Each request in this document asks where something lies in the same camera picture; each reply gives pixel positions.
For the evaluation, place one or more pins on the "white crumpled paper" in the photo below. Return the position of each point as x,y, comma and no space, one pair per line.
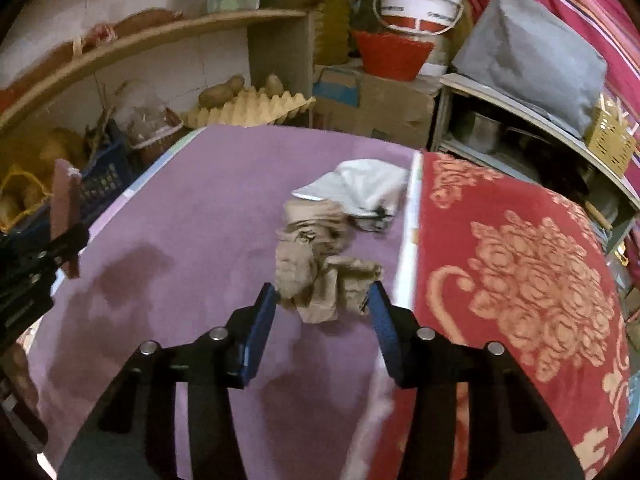
368,190

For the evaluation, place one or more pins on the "red striped hanging cloth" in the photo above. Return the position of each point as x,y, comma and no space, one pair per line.
608,28

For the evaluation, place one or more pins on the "brown paper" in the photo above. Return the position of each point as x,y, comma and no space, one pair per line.
313,275

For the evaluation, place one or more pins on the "large yellow oil jug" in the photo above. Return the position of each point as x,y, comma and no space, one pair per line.
331,32

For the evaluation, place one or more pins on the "yellow egg tray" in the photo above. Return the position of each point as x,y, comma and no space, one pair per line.
250,108

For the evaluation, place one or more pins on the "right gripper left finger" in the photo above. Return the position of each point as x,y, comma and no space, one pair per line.
131,431

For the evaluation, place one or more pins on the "cardboard box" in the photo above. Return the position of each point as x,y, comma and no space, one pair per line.
351,101

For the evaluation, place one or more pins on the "grey low shelf table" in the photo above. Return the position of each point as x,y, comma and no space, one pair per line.
534,150

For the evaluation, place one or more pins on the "dark blue crate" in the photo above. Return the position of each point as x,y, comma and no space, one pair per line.
103,180

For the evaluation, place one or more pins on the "wooden wall shelf unit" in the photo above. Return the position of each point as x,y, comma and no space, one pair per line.
63,60

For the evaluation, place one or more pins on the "white plastic bucket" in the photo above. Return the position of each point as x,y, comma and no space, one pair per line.
418,17

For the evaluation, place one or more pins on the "yellow wooden utensil holder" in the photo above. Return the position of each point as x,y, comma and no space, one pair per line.
609,137

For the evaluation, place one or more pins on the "purple table cloth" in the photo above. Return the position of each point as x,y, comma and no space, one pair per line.
195,242

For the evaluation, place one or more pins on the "red gold patterned cloth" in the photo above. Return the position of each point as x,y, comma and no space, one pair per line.
504,345

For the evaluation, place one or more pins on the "small steel pot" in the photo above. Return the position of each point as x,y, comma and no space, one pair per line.
479,132

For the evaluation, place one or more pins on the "red plastic basket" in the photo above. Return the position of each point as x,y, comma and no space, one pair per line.
391,56

